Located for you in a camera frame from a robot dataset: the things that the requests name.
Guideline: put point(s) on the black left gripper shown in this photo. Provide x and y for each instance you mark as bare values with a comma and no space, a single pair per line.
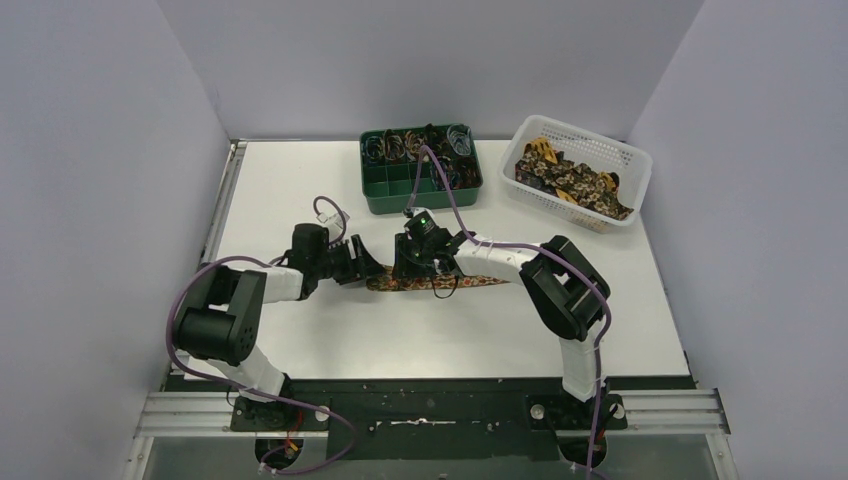
356,259

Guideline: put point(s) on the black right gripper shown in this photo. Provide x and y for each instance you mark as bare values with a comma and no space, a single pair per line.
404,265

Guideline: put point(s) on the orange green patterned tie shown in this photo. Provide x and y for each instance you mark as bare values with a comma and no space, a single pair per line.
386,282

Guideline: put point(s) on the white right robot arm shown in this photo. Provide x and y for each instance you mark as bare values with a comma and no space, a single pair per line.
567,292

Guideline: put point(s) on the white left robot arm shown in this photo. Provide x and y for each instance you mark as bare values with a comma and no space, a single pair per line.
217,317

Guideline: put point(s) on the pile of patterned ties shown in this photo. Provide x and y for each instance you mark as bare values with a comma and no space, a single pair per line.
546,169

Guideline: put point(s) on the rolled blue red tie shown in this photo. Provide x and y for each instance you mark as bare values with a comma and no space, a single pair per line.
443,175

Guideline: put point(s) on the green divided organizer tray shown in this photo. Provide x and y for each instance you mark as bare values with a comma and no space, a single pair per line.
388,188

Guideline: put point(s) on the rolled dark red tie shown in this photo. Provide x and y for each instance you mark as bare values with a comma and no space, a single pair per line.
468,172

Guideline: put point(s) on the rolled brown patterned tie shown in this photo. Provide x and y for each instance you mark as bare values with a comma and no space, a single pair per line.
394,149

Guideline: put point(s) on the rolled tan patterned tie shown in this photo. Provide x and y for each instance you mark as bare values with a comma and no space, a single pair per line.
414,140

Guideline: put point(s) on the rolled blue striped tie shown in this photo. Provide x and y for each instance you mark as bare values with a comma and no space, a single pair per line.
372,151

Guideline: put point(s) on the rolled dark patterned tie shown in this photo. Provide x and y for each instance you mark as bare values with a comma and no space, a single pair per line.
437,139

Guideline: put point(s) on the rolled light blue tie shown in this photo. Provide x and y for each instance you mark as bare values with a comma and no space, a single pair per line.
459,139

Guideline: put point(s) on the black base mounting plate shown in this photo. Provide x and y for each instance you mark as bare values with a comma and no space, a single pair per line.
427,419

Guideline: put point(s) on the white plastic mesh basket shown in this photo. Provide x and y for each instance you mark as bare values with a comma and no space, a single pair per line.
633,166

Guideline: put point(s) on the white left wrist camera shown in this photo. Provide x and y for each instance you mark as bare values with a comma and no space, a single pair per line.
335,223

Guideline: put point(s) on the aluminium frame rail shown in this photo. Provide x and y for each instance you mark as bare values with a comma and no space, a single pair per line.
141,447

